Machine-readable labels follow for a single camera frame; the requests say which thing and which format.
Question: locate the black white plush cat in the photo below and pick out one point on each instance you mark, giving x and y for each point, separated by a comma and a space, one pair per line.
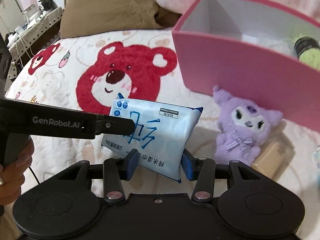
47, 5

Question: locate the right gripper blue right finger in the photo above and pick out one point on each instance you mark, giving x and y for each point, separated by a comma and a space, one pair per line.
201, 170

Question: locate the green yarn ball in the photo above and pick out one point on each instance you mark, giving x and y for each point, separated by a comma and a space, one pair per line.
307, 50

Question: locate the bedside table with cloth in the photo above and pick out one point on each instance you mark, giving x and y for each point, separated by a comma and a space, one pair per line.
39, 34

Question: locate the pink cardboard box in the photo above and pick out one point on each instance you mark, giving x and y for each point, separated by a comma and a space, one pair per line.
207, 39

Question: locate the blue wet wipes pack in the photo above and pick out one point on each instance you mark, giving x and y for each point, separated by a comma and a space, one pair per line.
161, 133

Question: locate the white cabinet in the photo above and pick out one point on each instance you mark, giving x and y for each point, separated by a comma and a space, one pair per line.
10, 17

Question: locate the small tissue pack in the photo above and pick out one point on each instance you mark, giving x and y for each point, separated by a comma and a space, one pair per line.
316, 160

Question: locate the clear plastic floss pick box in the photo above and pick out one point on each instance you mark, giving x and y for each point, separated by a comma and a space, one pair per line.
281, 45

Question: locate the purple plush toy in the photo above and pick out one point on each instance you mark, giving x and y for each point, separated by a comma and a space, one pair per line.
244, 127

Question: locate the gold foundation bottle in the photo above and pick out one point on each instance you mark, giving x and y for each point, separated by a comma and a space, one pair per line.
275, 156

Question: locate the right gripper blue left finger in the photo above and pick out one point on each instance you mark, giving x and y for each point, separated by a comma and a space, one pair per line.
116, 170

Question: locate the person's left hand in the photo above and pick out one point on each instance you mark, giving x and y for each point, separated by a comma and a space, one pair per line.
12, 176

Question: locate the brown pillow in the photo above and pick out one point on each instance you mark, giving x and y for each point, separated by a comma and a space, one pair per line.
89, 17

